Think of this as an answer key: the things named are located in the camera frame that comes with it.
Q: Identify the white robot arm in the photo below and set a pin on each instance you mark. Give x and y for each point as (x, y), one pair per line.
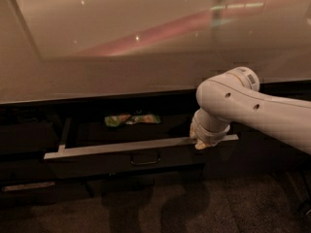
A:
(234, 96)

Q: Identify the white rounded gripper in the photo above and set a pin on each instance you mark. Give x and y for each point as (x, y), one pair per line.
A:
(210, 135)

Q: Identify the green snack bag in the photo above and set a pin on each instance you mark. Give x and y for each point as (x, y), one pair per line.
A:
(119, 120)

